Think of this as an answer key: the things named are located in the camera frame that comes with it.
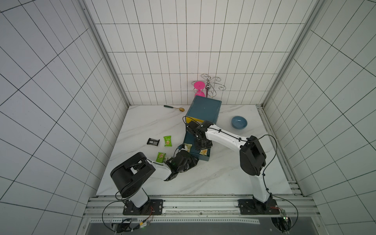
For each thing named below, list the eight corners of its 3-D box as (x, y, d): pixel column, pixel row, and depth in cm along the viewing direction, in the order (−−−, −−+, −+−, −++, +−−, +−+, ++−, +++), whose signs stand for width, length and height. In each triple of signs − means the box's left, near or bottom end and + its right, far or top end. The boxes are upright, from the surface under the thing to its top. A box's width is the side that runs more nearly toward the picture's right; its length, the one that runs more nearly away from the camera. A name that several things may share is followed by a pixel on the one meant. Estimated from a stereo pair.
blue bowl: (233, 129, 107) (234, 126, 104) (230, 119, 113) (231, 116, 110) (247, 129, 107) (248, 126, 104) (243, 119, 113) (245, 116, 111)
